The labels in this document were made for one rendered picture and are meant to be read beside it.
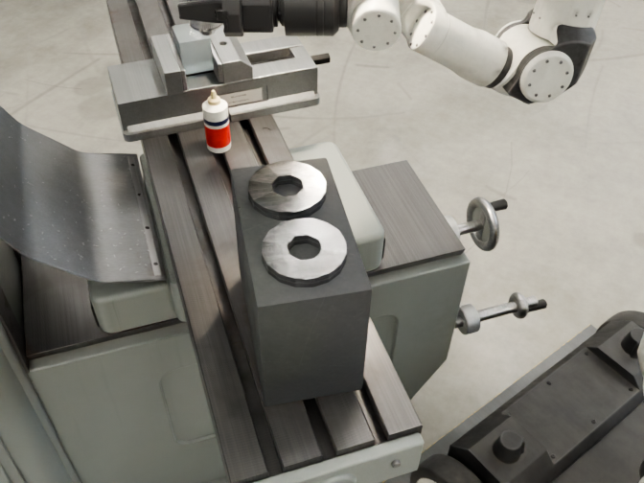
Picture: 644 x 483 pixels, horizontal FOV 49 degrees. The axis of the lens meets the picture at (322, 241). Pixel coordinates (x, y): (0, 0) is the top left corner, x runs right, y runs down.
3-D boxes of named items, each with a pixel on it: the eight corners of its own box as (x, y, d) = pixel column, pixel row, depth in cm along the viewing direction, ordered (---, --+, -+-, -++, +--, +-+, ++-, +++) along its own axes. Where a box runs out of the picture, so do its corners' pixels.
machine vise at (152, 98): (294, 62, 137) (294, 9, 129) (321, 104, 127) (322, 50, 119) (111, 95, 128) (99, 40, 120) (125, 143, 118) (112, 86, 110)
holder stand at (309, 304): (324, 259, 100) (328, 147, 86) (363, 390, 85) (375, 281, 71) (240, 271, 98) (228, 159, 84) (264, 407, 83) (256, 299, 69)
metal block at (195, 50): (205, 52, 124) (201, 20, 119) (214, 70, 120) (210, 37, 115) (175, 57, 122) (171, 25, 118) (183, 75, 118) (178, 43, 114)
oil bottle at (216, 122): (228, 137, 120) (222, 80, 112) (234, 151, 117) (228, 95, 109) (204, 141, 119) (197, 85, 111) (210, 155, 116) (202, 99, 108)
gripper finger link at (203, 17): (177, -2, 93) (224, -2, 93) (180, 20, 95) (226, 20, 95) (175, 4, 92) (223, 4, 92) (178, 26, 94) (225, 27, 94)
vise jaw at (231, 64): (234, 42, 128) (233, 22, 125) (253, 79, 120) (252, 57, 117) (201, 48, 126) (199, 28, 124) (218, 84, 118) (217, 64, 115)
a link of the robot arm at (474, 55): (412, 44, 105) (511, 94, 113) (431, 72, 97) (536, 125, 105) (452, -22, 100) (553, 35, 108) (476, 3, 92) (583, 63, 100)
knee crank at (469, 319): (536, 296, 155) (542, 278, 151) (550, 316, 151) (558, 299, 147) (446, 320, 150) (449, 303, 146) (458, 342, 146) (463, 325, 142)
